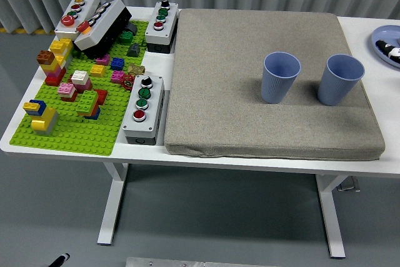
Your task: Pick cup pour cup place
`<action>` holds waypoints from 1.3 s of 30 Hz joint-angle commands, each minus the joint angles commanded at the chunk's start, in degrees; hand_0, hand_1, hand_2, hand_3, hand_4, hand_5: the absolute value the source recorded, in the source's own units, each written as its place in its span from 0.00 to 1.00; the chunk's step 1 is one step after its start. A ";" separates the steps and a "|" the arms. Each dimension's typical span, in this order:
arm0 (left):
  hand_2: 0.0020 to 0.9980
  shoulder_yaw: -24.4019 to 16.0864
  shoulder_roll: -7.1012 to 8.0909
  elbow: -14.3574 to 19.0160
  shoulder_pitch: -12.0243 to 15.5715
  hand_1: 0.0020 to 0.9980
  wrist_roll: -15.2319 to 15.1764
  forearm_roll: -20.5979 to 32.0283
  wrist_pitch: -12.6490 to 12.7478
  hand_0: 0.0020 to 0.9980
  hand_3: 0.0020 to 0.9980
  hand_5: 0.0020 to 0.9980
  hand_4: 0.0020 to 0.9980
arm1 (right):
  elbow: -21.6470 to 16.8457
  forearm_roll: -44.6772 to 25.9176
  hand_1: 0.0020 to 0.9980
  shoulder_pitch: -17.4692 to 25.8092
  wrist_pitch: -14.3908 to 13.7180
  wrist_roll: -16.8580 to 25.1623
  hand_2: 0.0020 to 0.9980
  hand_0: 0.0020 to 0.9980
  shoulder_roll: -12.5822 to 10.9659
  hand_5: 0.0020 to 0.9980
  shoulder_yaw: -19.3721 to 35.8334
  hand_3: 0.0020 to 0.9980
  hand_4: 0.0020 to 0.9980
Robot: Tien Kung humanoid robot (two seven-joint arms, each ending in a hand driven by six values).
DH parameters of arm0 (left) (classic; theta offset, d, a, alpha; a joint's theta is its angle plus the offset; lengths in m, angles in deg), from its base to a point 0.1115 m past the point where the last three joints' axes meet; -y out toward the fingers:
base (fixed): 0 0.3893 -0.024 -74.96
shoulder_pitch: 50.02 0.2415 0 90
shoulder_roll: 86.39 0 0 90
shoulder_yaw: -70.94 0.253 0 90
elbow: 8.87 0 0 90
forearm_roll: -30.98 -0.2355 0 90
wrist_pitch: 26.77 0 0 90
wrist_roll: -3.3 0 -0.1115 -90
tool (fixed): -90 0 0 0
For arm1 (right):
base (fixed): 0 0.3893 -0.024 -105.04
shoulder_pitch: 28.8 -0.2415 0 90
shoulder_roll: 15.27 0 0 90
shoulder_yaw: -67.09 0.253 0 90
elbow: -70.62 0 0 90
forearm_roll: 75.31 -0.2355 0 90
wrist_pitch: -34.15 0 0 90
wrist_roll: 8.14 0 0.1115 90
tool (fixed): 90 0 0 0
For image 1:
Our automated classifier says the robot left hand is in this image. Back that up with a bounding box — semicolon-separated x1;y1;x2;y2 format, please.
49;253;71;267

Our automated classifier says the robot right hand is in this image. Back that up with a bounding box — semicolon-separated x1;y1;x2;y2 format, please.
374;39;400;61

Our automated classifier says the blue ribbed plastic cup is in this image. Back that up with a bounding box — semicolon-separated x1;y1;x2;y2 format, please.
317;53;366;107
261;51;303;104

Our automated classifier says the blue plastic plate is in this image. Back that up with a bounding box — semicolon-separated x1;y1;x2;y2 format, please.
371;24;400;68

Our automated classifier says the white table leg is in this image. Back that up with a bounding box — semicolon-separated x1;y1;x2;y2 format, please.
96;163;129;246
314;173;348;260

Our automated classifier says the green studded building baseplate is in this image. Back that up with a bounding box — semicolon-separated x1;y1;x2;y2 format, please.
9;20;150;157

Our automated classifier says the yellow blue grey brick stack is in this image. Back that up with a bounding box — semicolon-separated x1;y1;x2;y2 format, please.
22;99;60;137

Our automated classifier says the grey table control box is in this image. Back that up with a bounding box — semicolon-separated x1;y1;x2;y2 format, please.
336;176;361;192

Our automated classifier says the green orange blue brick stack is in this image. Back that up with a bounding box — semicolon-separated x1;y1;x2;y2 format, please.
75;89;101;121

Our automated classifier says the red building brick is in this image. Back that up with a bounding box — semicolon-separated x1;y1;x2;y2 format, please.
93;88;109;106

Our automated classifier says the pink white red brick stack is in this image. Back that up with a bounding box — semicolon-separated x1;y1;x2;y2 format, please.
57;82;78;103

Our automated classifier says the grey-brown fabric mat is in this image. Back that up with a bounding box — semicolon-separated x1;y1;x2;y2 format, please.
164;8;386;161

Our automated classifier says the large knob three-button control box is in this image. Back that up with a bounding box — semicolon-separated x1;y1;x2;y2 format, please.
121;74;166;146

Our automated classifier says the brown yellow pink red brick stack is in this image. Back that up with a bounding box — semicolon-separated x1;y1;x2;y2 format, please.
36;49;68;87

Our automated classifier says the hot pink building brick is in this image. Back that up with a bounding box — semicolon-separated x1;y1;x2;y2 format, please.
110;70;127;84

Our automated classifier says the yellow building brick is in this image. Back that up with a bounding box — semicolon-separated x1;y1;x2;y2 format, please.
89;64;107;78

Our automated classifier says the blue building brick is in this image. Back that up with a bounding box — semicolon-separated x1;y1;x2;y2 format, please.
110;56;127;71

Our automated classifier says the brass valve red handwheel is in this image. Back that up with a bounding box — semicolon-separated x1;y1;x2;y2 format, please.
121;63;146;90

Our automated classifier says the yellow white brick stack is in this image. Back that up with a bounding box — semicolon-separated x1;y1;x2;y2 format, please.
49;38;74;69

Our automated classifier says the small knob three-button control box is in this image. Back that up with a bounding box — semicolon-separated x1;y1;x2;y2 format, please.
144;0;179;54

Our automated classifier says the green building brick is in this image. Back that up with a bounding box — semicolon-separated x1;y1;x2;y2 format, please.
117;30;136;44

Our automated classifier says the tilted white black button box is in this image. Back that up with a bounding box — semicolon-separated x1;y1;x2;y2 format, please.
73;0;133;60

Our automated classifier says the five-button control box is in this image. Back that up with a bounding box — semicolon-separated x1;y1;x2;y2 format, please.
54;0;101;42

